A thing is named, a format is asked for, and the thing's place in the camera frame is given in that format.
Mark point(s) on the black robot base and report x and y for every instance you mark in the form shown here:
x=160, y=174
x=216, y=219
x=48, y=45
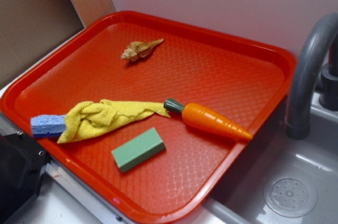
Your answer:
x=23, y=164

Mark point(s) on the orange toy carrot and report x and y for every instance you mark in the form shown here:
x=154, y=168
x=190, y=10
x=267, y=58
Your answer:
x=208, y=120

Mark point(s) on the green rectangular block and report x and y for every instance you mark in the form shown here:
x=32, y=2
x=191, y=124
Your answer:
x=138, y=150

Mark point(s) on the tan seashell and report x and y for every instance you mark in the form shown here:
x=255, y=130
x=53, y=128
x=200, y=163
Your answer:
x=137, y=50

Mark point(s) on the red plastic tray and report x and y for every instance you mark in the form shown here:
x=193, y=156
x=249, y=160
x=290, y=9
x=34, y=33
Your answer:
x=241, y=79

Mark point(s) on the yellow cloth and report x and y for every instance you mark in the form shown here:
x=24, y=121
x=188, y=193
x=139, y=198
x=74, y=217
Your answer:
x=89, y=119

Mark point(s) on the blue sponge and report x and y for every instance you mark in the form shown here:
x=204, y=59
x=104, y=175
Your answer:
x=47, y=125

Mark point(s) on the grey faucet spout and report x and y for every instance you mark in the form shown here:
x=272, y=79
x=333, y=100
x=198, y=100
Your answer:
x=313, y=57

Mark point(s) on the grey sink basin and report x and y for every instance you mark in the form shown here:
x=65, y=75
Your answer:
x=281, y=180

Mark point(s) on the brown cardboard panel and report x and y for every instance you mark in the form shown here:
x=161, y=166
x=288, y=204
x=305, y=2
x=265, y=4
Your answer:
x=30, y=29

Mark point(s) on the dark faucet handle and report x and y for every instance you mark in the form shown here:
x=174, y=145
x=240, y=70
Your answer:
x=328, y=98

